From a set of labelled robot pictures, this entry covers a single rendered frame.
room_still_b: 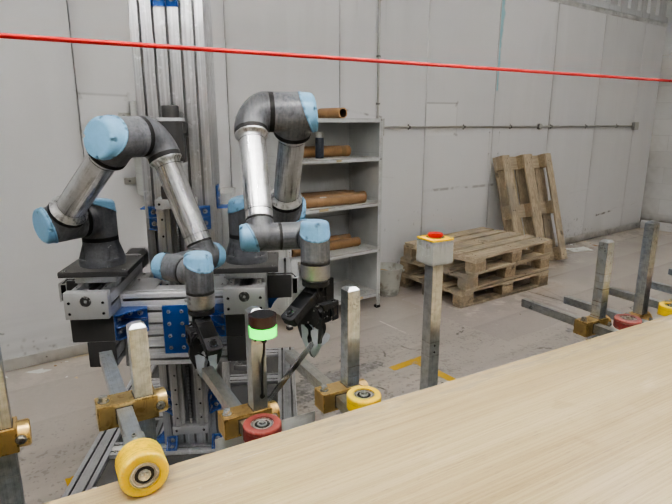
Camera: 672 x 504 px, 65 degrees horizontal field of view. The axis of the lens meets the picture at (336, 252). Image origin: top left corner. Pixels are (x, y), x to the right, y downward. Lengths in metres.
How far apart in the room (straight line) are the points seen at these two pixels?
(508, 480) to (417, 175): 4.32
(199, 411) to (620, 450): 1.51
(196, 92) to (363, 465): 1.43
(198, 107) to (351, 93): 2.75
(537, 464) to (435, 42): 4.58
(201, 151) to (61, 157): 1.82
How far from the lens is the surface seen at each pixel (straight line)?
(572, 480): 1.10
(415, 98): 5.13
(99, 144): 1.57
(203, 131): 2.01
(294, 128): 1.59
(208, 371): 1.51
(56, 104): 3.73
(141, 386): 1.18
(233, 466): 1.06
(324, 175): 4.48
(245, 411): 1.28
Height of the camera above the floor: 1.51
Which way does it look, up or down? 14 degrees down
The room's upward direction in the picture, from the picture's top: straight up
